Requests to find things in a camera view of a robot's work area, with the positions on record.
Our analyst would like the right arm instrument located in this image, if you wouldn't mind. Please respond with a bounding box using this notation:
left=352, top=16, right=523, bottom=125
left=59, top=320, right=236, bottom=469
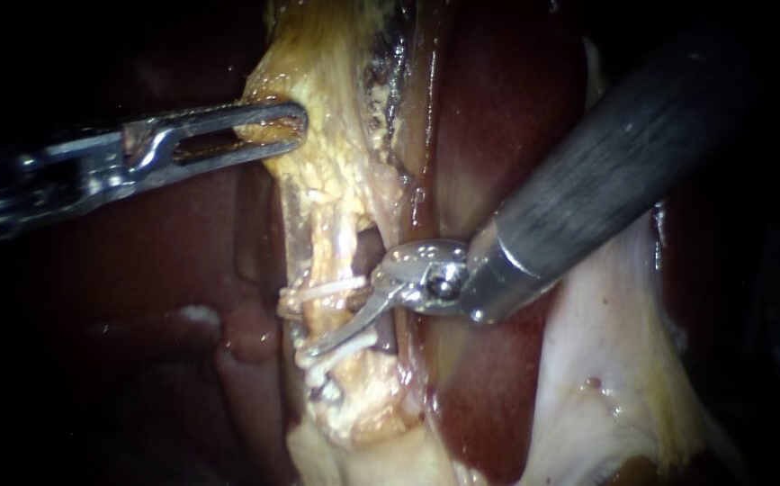
left=369, top=219, right=560, bottom=325

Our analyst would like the right arm instrument jaw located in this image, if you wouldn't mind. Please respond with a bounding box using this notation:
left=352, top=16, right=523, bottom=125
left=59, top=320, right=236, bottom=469
left=303, top=282, right=402, bottom=359

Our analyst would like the left arm instrument jaw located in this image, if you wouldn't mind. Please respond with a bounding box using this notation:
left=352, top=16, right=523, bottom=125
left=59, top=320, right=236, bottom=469
left=121, top=100, right=309, bottom=195

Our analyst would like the left arm instrument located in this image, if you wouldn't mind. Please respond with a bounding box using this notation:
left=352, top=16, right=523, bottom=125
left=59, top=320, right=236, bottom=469
left=0, top=126, right=139, bottom=255

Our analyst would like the gallbladder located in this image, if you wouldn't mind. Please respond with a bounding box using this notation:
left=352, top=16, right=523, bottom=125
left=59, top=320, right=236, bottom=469
left=239, top=0, right=426, bottom=228

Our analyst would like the thin tube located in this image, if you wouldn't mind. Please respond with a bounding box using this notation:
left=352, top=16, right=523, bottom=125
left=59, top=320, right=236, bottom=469
left=305, top=202, right=367, bottom=338

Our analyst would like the white clip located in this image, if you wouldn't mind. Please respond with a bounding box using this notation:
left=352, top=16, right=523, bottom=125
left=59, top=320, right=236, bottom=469
left=278, top=274, right=372, bottom=318
left=302, top=366, right=345, bottom=406
left=292, top=328, right=380, bottom=372

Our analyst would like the pale fatty tissue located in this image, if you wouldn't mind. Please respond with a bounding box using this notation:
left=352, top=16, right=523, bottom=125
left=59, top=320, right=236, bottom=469
left=286, top=350, right=475, bottom=486
left=516, top=37, right=722, bottom=486

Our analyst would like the dark red liver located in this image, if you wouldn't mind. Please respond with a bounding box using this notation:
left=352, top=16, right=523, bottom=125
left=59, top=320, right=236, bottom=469
left=0, top=0, right=780, bottom=486

